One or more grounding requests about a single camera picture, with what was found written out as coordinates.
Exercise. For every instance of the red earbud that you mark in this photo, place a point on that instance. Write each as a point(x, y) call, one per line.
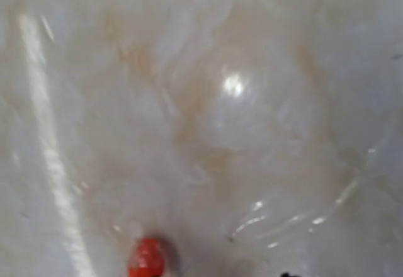
point(147, 259)

